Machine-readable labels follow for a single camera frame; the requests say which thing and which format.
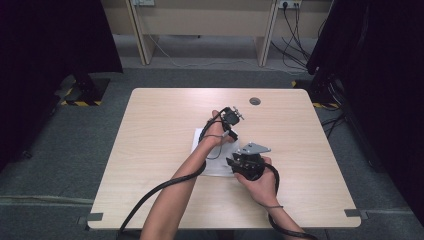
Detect white tank top black trim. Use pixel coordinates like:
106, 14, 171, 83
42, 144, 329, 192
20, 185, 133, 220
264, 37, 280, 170
191, 127, 242, 178

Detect thin grey cable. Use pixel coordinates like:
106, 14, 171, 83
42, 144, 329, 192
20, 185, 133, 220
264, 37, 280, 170
199, 130, 231, 161

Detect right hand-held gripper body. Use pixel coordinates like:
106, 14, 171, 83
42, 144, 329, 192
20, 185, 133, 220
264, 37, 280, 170
230, 141, 272, 182

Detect person's left hand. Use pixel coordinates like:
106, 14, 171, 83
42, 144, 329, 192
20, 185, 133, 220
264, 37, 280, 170
200, 109, 235, 148

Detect black floor cables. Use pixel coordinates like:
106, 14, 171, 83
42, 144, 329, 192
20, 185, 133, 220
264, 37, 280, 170
269, 3, 329, 73

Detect person's right hand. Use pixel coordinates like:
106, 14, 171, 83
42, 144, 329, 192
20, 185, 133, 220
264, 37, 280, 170
234, 155, 281, 209

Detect black metal stand base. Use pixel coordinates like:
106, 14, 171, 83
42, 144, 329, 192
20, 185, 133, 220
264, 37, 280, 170
54, 73, 112, 108
291, 74, 348, 110

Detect grey table corner bracket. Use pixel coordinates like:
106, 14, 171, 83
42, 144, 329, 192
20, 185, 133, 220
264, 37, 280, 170
78, 212, 104, 228
344, 208, 370, 221

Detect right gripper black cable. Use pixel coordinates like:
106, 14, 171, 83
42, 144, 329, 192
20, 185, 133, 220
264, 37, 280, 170
264, 162, 319, 240

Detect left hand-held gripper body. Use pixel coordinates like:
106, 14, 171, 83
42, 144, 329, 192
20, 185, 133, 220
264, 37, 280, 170
219, 105, 245, 130

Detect black curtain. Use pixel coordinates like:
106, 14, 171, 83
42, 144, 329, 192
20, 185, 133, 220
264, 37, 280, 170
306, 0, 424, 228
0, 0, 123, 172

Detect black cables beside stand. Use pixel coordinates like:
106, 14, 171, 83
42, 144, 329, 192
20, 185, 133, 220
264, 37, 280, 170
320, 112, 348, 140

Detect white socket with black plugs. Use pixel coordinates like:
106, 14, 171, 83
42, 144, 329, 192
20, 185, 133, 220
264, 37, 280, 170
278, 0, 303, 10

